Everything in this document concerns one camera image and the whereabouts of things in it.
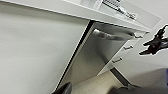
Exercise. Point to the white double door base cabinet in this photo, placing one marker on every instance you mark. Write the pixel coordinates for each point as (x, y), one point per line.
(33, 50)

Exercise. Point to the white narrow drawer unit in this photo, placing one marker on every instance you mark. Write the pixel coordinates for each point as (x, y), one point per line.
(135, 56)

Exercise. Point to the stainless steel dishwasher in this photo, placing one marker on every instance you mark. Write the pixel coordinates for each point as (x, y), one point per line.
(96, 58)

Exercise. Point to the white printed cloth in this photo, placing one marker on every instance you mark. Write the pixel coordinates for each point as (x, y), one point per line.
(120, 8)

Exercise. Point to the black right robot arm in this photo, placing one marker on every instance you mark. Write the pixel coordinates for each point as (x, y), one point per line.
(164, 29)

